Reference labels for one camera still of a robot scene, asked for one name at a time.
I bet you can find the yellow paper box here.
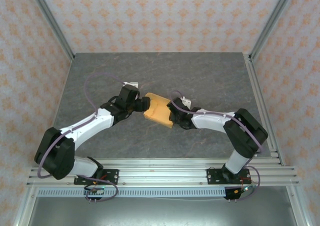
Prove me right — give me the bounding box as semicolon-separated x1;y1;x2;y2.
143;92;176;129

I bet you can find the aluminium mounting beam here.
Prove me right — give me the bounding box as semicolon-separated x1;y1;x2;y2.
26;158;301;187

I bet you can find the small electronics board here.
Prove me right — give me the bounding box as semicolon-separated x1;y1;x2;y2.
224;185;257;202
83;184;105;202

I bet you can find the grey metal shelf panel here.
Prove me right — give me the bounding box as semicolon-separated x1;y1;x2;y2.
27;195;298;226

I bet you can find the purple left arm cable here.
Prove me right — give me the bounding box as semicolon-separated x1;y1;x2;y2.
36;72;131;204

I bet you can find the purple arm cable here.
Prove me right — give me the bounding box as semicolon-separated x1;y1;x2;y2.
36;72;131;204
170;90;264;202

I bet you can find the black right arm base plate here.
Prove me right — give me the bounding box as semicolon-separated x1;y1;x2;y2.
206;168;251;186

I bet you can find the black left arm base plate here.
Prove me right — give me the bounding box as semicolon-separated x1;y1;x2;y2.
73;169;120;186

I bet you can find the grey slotted cable duct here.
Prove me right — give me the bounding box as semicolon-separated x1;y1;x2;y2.
36;187;228;198

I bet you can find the aluminium side rail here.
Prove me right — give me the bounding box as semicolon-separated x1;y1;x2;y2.
244;52;286;167

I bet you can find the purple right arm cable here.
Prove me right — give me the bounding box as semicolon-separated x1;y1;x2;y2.
170;90;264;202

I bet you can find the aluminium frame post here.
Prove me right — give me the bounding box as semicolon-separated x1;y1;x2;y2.
26;0;75;60
13;185;38;226
249;0;298;61
286;185;313;226

